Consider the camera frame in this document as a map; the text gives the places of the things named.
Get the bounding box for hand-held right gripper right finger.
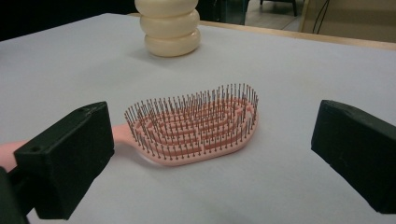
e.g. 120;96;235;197
310;99;396;215

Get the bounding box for light wooden cabinet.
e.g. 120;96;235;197
299;0;396;44

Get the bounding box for dark cabinet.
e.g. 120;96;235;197
197;0;250;26

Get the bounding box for black hanging cable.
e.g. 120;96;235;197
312;0;332;35

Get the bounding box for pink hairbrush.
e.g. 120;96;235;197
0;83;260;173

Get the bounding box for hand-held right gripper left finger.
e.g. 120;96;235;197
13;101;115;220

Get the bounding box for dark chair legs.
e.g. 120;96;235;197
259;0;299;18

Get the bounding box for cream ribbed round container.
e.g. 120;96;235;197
134;0;202;58

